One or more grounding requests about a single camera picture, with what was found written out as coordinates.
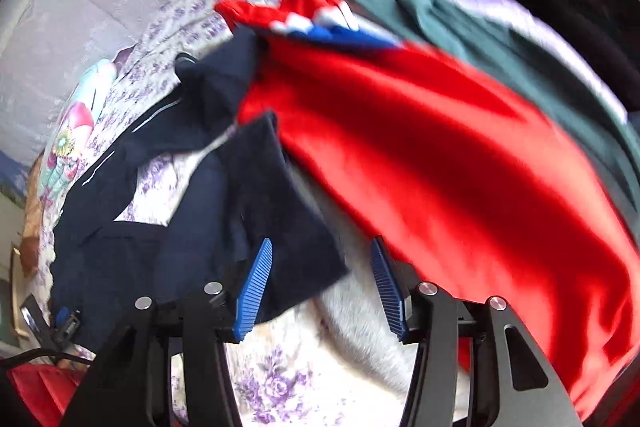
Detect folded floral quilt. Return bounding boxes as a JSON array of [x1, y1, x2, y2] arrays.
[[37, 59, 118, 208]]

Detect dark green garment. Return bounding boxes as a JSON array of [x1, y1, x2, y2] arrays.
[[340, 0, 640, 228]]

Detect brown patchwork cloth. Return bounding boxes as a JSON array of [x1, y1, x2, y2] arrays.
[[20, 167, 47, 280]]

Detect person's red clothing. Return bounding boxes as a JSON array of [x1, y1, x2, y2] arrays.
[[7, 364, 82, 427]]

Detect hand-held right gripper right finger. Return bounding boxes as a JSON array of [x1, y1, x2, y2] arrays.
[[370, 235, 583, 427]]

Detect purple floral bedsheet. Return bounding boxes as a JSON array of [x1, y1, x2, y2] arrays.
[[30, 0, 631, 427]]

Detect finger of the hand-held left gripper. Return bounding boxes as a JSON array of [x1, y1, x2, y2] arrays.
[[20, 294, 83, 350]]

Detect black cable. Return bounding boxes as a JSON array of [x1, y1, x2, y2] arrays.
[[0, 347, 96, 370]]

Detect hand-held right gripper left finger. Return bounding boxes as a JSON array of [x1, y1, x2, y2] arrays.
[[60, 237, 274, 427]]

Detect navy blue pants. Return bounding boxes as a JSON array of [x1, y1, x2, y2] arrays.
[[50, 27, 351, 353]]

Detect red garment with striped trim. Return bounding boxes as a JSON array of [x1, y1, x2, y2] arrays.
[[215, 0, 640, 423]]

